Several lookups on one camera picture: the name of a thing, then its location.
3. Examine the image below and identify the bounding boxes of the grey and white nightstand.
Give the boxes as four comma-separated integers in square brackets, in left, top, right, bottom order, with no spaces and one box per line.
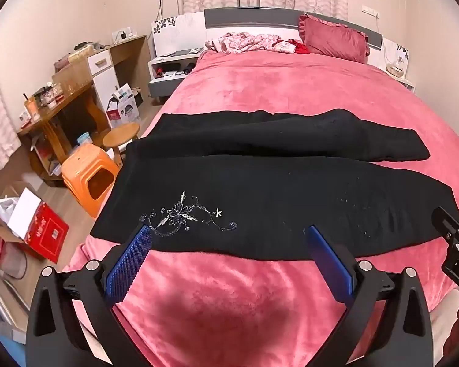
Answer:
[148,50,204,104]

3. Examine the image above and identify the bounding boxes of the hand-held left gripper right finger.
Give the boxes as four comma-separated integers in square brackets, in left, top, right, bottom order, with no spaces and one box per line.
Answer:
[304,225,434,367]

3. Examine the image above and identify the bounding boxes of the pink floral garment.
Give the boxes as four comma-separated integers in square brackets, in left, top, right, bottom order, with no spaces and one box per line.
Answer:
[208,32,296,55]

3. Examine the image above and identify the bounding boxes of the round wooden stool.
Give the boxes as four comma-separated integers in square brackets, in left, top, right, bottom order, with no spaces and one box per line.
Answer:
[103,123,141,167]

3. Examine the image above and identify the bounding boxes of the white paper bag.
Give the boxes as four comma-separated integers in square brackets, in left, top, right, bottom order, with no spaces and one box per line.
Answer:
[106,83,142,130]

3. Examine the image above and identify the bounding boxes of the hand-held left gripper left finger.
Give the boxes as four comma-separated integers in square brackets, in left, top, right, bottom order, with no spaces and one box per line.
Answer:
[26,225,154,367]

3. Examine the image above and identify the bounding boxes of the orange bottle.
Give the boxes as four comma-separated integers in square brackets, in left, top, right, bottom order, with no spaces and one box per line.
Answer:
[26,94,39,124]

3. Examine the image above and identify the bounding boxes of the dark pink ruffled pillow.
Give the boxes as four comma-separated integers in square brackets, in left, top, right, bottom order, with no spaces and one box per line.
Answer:
[298,14,370,64]

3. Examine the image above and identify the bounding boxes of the white plastic bag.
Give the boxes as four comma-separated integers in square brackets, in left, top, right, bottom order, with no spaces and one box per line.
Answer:
[0,195,21,234]

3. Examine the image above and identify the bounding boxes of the pink fleece bed blanket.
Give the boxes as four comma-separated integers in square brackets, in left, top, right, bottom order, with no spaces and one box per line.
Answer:
[61,50,459,367]

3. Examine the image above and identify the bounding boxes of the red cardboard box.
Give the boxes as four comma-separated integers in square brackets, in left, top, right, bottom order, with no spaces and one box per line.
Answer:
[0,187,70,264]

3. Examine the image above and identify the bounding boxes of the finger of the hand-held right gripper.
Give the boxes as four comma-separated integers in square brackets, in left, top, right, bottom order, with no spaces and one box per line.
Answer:
[431,206,459,242]

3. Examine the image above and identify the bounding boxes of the black pants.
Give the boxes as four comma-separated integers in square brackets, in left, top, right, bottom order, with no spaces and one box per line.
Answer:
[90,109,459,261]

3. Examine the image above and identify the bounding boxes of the orange plastic stool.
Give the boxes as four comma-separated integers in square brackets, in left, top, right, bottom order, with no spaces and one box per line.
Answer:
[60,146,120,219]

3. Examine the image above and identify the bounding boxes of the wooden desk with white cabinet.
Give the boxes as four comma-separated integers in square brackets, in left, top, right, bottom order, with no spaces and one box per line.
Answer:
[54,34,152,123]

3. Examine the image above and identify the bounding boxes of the low wooden table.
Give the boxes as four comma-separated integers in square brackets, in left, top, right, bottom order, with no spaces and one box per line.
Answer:
[17,81,111,188]

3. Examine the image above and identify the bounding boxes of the red cloth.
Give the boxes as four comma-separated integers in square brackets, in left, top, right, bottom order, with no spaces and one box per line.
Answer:
[287,39,311,55]

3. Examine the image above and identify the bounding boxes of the grey and white headboard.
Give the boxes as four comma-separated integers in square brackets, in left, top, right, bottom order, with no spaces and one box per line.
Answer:
[204,8,383,52]

